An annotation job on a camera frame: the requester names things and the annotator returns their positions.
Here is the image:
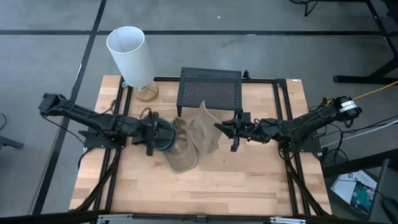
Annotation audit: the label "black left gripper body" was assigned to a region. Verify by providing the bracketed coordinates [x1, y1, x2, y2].
[132, 110, 159, 156]

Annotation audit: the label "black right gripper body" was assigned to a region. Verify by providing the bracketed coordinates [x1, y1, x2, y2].
[231, 109, 264, 152]

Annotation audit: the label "dark green bucket hat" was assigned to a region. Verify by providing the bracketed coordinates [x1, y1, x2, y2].
[155, 116, 178, 152]

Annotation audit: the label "black perforated metal shelf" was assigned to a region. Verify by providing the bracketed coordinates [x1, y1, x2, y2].
[176, 67, 243, 117]

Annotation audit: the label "white paper sheets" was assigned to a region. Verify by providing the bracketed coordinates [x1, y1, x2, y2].
[330, 170, 377, 205]

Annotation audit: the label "green circuit board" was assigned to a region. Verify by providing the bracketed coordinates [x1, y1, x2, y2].
[350, 182, 376, 215]

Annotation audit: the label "black chair base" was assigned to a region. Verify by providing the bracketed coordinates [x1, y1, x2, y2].
[288, 0, 322, 17]

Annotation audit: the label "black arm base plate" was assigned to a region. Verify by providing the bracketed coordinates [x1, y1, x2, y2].
[279, 136, 322, 154]
[82, 129, 127, 149]

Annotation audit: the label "black aluminium table frame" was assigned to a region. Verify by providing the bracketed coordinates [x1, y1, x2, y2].
[73, 70, 332, 218]

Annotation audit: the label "white cable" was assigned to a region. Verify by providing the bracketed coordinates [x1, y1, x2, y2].
[329, 119, 398, 147]

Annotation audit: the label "yellow cable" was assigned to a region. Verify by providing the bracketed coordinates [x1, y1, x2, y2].
[353, 80, 398, 101]

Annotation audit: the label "black desk frame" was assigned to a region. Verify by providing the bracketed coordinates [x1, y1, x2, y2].
[333, 0, 398, 85]

